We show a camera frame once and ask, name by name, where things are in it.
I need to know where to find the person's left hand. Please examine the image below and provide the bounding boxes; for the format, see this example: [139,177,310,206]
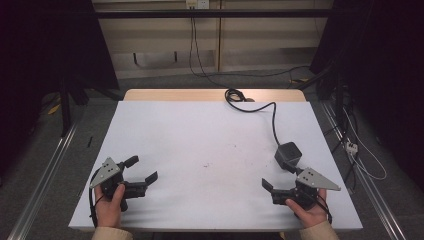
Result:
[94,183,127,229]

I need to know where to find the black metal stand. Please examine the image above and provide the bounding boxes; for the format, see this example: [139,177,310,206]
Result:
[58,78,74,138]
[296,64,346,134]

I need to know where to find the black horizontal frame bar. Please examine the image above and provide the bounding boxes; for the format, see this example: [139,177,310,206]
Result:
[94,8,334,19]

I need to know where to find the black curtain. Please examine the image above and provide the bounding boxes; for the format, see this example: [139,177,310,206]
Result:
[309,0,424,183]
[0,0,120,178]

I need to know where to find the black power adapter cable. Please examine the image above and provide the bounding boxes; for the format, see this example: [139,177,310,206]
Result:
[224,87,282,147]

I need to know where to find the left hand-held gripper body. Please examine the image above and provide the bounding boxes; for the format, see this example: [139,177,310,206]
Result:
[89,157,148,213]

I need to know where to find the white table board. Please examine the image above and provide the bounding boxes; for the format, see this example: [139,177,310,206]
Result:
[68,100,364,233]

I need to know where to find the aluminium floor rail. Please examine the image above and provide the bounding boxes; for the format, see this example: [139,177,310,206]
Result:
[320,101,408,240]
[7,121,78,240]

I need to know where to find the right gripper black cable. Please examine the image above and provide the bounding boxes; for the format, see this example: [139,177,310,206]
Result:
[313,194,334,225]

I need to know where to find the white floor cable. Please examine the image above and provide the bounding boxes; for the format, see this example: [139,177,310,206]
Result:
[343,108,388,182]

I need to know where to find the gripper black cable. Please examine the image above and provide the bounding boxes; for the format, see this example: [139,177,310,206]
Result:
[313,194,334,225]
[87,168,105,229]

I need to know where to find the wooden table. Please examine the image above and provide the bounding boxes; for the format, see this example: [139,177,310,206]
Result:
[123,88,307,103]

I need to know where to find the black floor cable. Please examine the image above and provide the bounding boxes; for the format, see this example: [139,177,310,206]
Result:
[199,65,311,88]

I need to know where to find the white power strip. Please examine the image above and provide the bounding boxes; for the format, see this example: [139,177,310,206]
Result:
[345,139,359,156]

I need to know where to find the person's right hand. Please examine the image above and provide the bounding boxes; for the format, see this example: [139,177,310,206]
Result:
[284,189,329,229]

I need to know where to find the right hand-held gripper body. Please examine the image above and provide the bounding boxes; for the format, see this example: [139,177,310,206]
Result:
[270,167,342,212]

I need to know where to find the white wall socket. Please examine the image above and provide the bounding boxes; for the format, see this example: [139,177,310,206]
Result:
[185,0,211,10]

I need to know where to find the black hanging wall cable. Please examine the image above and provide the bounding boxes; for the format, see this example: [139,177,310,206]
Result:
[188,6,221,88]

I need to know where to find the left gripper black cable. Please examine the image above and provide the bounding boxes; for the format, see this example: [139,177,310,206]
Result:
[87,168,105,229]

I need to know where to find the black cube power adapter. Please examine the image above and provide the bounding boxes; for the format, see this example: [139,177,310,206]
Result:
[273,141,303,171]

